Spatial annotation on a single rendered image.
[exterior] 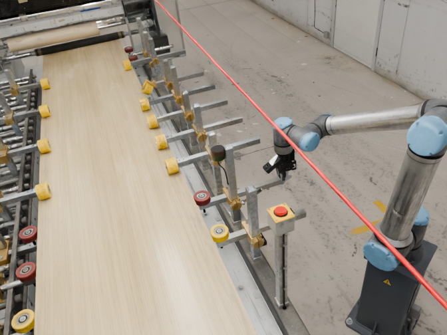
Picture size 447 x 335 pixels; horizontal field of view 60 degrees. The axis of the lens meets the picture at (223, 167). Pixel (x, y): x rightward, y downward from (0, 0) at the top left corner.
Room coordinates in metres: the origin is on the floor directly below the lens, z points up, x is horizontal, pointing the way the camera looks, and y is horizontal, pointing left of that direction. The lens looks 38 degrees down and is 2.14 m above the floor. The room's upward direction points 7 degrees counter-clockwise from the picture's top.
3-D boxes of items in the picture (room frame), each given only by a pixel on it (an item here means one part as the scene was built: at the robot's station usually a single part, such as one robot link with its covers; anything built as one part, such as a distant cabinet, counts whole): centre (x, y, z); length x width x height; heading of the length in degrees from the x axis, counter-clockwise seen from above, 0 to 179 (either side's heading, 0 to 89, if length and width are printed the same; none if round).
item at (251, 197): (1.17, -0.10, 0.89); 0.03 x 0.03 x 0.48; 16
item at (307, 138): (1.44, -0.38, 1.14); 0.12 x 0.12 x 0.09; 39
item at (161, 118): (2.17, 0.16, 0.95); 0.50 x 0.04 x 0.04; 106
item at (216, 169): (1.65, 0.04, 0.86); 0.03 x 0.03 x 0.48; 16
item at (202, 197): (1.40, 0.12, 0.85); 0.08 x 0.08 x 0.11
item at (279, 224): (0.91, -0.17, 1.18); 0.07 x 0.07 x 0.08; 16
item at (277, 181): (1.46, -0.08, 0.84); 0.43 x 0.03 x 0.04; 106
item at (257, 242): (1.19, -0.09, 0.84); 0.13 x 0.06 x 0.05; 16
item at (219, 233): (1.16, 0.05, 0.85); 0.08 x 0.08 x 0.11
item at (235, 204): (1.43, -0.02, 0.85); 0.13 x 0.06 x 0.05; 16
